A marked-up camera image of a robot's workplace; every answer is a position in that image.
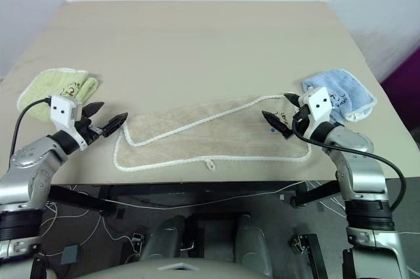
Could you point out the small grey box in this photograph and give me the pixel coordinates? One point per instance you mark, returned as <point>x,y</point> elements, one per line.
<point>70,254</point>

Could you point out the beige towel with white trim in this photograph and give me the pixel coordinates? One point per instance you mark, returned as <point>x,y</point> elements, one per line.
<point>213,138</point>

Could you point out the black floor stand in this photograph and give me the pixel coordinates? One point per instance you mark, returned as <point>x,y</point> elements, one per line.
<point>306,249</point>

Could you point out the silver left robot leg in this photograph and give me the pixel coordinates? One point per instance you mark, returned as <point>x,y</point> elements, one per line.
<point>165,236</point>

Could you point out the light green cloth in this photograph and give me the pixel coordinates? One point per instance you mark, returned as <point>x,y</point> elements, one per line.
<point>49,83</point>

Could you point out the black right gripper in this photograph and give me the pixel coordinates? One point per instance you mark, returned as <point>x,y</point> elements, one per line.
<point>302,118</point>

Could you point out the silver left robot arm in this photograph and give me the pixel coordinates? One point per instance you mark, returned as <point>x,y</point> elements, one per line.
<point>28,164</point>

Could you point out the silver robot leg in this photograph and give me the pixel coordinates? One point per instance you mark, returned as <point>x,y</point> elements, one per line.
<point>251,243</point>
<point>165,236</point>

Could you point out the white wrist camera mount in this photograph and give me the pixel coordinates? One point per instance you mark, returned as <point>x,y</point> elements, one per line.
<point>62,108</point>
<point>318,101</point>

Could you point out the grey robot torso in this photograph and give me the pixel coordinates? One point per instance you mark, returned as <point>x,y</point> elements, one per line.
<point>131,270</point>

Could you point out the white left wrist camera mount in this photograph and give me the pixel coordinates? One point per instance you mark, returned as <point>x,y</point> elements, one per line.
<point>62,108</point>

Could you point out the black table frame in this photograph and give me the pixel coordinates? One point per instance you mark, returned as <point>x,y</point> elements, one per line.
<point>197,188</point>

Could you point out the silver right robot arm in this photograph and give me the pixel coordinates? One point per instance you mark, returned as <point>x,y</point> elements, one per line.
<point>361,177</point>

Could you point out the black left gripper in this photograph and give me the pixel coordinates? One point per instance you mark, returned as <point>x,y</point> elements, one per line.
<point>86,128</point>

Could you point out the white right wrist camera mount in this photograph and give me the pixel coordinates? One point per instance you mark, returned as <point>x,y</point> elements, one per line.
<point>318,101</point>

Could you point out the silver right robot leg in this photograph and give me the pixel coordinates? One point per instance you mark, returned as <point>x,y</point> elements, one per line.
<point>251,243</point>

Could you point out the light blue cloth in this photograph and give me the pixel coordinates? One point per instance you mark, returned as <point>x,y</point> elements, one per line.
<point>344,83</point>

